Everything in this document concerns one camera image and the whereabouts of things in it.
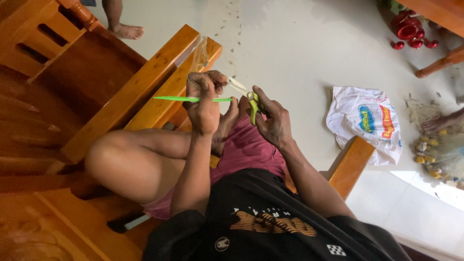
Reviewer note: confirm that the person's left hand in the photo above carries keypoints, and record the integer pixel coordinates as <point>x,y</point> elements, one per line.
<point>203,112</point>

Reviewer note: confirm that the person's right hand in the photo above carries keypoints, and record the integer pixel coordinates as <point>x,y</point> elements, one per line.
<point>277,123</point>

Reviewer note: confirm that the person's left fingers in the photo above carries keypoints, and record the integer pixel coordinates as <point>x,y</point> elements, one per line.
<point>208,79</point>

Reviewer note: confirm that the green netting needle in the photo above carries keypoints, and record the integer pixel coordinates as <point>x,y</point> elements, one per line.
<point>174,98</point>

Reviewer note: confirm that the thin fishing net strand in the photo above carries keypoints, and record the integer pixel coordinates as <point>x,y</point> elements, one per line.
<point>200,54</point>

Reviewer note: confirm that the person's left foot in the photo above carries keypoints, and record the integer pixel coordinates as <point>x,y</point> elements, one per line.
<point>226,127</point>

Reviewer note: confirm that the scattered seed shells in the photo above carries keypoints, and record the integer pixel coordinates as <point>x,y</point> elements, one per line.
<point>235,32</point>

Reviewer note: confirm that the wooden armchair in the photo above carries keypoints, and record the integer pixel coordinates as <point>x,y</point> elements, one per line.
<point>137,90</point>

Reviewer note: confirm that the maroon shorts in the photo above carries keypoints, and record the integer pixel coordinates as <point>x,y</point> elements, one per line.
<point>246,148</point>

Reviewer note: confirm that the person's left leg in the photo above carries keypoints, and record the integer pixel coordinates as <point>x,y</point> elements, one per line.
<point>137,163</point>

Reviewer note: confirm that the black printed t-shirt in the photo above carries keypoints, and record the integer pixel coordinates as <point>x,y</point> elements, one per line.
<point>253,224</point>

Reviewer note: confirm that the wooden chair with slotted back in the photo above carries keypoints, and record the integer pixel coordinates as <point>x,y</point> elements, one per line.
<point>54,43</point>

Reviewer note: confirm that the white printed plastic bag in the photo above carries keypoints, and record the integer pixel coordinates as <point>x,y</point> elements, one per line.
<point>362,123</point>

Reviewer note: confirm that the wooden table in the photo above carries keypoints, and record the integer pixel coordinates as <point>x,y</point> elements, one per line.
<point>438,11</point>

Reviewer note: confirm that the heap of net with floats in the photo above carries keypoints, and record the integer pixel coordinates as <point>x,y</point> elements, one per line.
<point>440,156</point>

